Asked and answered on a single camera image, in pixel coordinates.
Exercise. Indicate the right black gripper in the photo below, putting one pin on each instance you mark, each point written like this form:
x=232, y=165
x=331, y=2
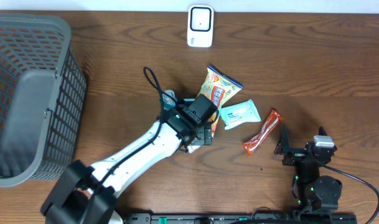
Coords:
x=283, y=147

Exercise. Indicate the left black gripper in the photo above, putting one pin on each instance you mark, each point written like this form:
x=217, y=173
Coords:
x=203, y=135

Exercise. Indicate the yellow snack bag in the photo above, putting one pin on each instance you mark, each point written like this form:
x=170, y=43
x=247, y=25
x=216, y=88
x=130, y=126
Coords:
x=218, y=88

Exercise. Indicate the light green wet wipes pack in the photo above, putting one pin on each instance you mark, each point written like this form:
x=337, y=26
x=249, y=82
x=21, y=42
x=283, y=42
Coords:
x=235, y=115

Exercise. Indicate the teal mouthwash bottle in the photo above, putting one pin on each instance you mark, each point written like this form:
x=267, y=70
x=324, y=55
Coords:
x=169, y=99

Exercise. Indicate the orange snack bar wrapper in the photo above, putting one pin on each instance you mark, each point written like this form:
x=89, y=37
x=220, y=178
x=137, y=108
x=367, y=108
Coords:
x=271, y=122

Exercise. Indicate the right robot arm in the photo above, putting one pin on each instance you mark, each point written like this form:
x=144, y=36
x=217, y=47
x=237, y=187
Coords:
x=318, y=195

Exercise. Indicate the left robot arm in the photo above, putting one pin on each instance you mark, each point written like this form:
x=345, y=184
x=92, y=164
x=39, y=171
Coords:
x=88, y=194

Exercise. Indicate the white barcode scanner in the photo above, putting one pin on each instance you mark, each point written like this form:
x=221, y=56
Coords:
x=200, y=26

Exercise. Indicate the grey plastic shopping basket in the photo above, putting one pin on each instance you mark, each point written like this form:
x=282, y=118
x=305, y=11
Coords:
x=42, y=96

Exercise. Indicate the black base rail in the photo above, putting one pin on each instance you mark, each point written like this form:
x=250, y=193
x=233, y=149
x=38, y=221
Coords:
x=146, y=218

